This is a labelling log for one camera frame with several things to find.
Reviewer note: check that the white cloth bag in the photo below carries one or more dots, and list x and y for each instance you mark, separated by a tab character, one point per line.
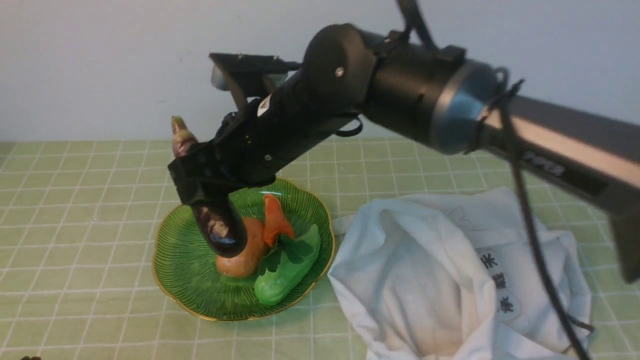
444	277

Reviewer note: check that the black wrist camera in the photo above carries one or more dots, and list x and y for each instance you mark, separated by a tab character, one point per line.
249	76

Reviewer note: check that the green checkered tablecloth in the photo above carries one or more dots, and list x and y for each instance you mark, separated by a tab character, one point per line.
78	223

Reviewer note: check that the green glass leaf plate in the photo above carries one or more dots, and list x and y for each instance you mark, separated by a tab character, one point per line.
184	266

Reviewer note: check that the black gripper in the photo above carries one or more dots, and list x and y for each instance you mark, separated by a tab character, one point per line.
254	144

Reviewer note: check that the orange carrot with leaves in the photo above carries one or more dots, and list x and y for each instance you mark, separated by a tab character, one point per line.
276	220

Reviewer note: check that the brown potato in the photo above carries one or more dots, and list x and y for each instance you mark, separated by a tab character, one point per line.
247	262

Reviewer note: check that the green cucumber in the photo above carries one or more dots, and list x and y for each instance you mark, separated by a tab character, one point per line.
283	268

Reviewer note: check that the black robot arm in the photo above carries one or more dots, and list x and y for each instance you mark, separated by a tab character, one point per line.
436	97

